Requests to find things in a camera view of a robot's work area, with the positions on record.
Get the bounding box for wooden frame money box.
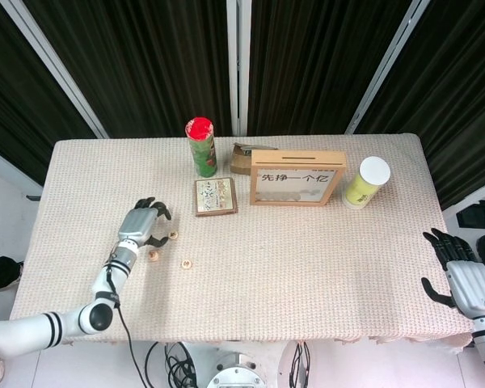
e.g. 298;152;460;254
249;149;348;207

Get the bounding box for white frame rail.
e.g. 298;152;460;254
444;186;485;215
0;143;44;191

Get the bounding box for white frame pole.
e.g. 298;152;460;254
344;0;431;135
226;0;252;137
0;0;109;139

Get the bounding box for beige woven tablecloth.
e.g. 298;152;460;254
3;133;474;348

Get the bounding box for black equipment box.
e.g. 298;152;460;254
455;197;485;230

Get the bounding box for small cardboard box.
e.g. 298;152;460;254
229;141;280;175

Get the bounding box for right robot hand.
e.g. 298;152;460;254
421;228;485;320

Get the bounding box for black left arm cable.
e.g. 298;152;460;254
106;254;147;388

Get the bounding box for black cable bundle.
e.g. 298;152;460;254
289;341;313;385

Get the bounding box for small square patterned box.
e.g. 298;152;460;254
193;177;239;218

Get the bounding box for black curtain panel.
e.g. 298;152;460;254
0;0;100;189
22;0;234;139
353;0;485;212
246;0;420;137

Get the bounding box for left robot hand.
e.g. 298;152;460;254
116;196;173;249

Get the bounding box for black coiled cables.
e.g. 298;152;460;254
144;341;199;388

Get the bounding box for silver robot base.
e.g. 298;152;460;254
205;351;268;388

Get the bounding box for clear tennis ball tube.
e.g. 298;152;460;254
341;156;391;209

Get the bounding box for green chip can red lid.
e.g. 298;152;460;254
183;116;219;178

